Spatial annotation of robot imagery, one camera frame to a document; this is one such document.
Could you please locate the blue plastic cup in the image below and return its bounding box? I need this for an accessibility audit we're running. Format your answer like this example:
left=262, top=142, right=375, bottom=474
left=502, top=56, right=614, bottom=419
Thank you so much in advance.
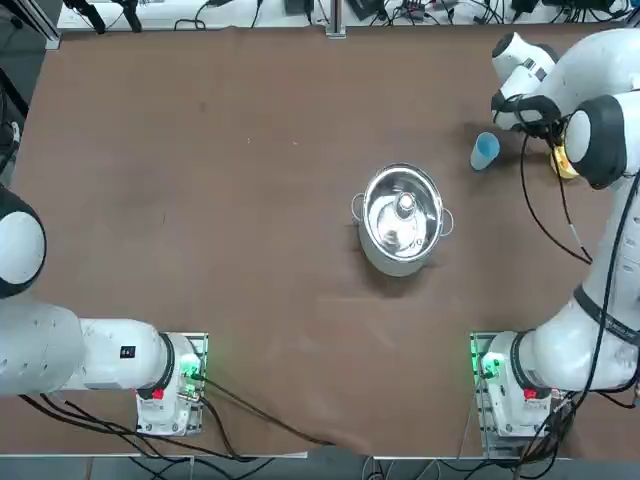
left=469, top=132, right=501, bottom=172

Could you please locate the aluminium camera post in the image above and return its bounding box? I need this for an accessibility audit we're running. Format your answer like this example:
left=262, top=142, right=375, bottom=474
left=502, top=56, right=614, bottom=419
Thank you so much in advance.
left=325, top=0, right=347, bottom=39

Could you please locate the glass pot lid with knob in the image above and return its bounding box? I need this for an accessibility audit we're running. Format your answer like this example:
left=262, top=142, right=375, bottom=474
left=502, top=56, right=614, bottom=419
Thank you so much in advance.
left=363, top=167, right=444, bottom=261

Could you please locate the stainless steel pot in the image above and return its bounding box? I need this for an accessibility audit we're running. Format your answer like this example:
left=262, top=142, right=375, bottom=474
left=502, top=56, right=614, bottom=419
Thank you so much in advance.
left=351, top=163, right=455, bottom=278

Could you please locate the aluminium frame rail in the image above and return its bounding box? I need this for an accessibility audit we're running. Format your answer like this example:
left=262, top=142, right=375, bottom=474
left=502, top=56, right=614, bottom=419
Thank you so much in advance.
left=24, top=0, right=62, bottom=51

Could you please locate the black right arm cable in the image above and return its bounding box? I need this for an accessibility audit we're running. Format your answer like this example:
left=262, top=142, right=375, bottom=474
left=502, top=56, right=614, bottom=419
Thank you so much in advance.
left=519, top=107, right=596, bottom=266

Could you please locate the yellow plastic bowl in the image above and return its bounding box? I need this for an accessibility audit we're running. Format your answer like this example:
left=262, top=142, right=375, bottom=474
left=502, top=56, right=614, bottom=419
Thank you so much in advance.
left=549, top=144, right=581, bottom=181

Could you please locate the black electronic device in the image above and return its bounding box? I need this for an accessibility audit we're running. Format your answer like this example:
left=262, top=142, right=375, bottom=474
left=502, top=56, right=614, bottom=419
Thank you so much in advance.
left=347, top=0, right=387, bottom=22

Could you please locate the black stand leg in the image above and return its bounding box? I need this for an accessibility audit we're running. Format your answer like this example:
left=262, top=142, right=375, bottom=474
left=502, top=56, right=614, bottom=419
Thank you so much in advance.
left=63, top=0, right=107, bottom=35
left=115, top=0, right=144, bottom=33

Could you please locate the black left base cable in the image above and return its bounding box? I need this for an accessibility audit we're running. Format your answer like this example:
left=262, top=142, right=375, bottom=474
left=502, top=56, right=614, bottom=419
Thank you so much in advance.
left=198, top=374, right=337, bottom=447

